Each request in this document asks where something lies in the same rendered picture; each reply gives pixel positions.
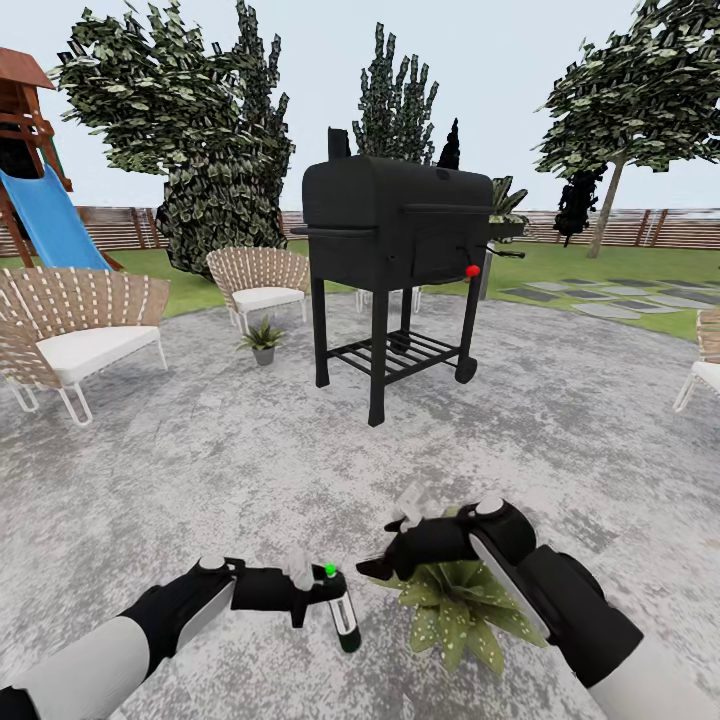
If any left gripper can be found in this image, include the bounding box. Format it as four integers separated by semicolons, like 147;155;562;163
255;565;347;627

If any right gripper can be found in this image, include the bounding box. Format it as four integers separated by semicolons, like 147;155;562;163
355;517;454;582

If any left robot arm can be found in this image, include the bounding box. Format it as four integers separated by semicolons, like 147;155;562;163
0;545;347;720

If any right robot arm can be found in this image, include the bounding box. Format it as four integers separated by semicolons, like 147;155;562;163
355;482;720;720

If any insectifuge atomizer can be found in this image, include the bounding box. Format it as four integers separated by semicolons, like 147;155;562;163
322;563;362;654

